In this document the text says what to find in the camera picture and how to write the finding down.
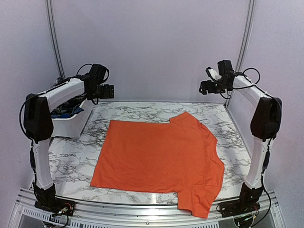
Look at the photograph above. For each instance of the orange t-shirt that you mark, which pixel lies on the orange t-shirt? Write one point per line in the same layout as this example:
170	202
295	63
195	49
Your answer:
179	156

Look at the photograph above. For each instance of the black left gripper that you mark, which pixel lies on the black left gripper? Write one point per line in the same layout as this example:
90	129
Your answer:
108	94

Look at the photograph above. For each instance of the blue garment in bin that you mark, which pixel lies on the blue garment in bin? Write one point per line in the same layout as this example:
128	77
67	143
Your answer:
64	116

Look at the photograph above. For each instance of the aluminium front frame rail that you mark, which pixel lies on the aluminium front frame rail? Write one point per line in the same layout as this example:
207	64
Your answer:
90	214

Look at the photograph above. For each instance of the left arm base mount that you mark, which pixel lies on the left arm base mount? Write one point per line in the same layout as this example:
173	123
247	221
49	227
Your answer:
59	207

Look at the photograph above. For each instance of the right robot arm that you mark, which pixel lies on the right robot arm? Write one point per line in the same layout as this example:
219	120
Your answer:
264	125

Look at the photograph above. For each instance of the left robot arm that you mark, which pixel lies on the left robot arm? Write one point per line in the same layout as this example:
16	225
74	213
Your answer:
36	122

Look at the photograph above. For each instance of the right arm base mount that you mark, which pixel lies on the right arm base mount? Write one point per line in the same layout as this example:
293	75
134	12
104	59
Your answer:
235	208

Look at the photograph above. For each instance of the white plastic laundry bin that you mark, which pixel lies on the white plastic laundry bin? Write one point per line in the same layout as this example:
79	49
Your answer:
73	127

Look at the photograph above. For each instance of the black white plaid shirt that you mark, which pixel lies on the black white plaid shirt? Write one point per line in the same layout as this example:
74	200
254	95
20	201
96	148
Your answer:
70	105

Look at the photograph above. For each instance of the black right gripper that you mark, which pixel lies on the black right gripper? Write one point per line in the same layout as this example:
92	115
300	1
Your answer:
203	85

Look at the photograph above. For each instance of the right aluminium corner post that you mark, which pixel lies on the right aluminium corner post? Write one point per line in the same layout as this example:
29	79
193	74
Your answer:
246	34

